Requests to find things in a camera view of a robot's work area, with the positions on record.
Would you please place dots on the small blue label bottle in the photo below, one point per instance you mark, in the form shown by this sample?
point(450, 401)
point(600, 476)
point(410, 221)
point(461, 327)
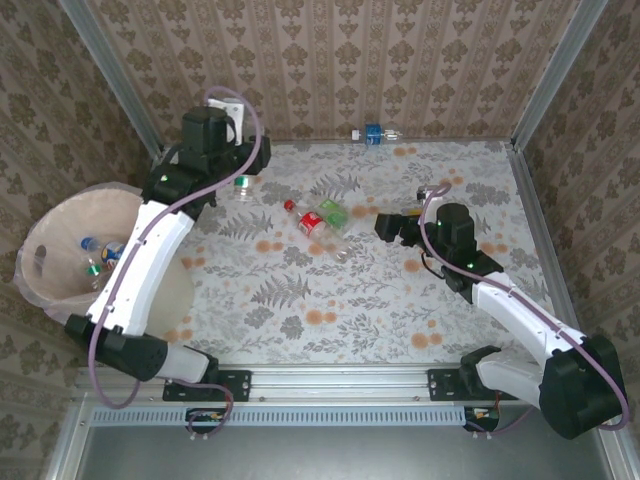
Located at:
point(372, 134)

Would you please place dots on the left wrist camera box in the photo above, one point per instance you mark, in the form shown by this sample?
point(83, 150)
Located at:
point(235, 112)

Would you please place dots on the aluminium frame post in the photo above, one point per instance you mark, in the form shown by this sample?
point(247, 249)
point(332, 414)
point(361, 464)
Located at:
point(112, 75)
point(560, 75)

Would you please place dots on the clear bottle blue pepsi label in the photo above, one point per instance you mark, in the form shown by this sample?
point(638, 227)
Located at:
point(114, 251)

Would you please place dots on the pink plastic-lined bin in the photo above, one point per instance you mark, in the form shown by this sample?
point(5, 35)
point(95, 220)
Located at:
point(30, 302)

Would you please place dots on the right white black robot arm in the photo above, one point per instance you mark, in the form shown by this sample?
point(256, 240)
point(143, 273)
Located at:
point(525, 310)

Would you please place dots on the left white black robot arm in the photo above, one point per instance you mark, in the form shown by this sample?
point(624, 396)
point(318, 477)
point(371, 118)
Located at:
point(140, 270)

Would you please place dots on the left aluminium frame post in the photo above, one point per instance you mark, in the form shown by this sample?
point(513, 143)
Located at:
point(112, 75)

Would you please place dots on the right aluminium side rail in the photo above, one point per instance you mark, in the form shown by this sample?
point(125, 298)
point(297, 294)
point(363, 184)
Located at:
point(539, 220)

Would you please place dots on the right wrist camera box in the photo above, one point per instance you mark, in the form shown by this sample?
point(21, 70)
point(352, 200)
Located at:
point(427, 192)

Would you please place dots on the clear bottle red cola label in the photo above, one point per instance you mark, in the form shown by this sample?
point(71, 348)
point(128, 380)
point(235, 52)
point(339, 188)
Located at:
point(311, 222)

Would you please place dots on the aluminium front rail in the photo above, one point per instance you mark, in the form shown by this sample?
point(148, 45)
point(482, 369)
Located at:
point(340, 382)

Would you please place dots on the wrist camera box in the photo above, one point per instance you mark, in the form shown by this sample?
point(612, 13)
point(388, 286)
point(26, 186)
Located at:
point(235, 112)
point(427, 192)

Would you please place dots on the grey metal front panel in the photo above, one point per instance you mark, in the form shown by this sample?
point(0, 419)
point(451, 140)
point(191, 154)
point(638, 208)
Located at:
point(340, 455)

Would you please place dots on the right aluminium frame post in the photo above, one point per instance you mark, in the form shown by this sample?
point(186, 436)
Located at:
point(560, 75)

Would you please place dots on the cream plastic waste bin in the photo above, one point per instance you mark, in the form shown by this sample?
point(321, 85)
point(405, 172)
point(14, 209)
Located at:
point(55, 225)

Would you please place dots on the clear bottle green collar white cap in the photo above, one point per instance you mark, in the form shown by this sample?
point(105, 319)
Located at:
point(245, 192)

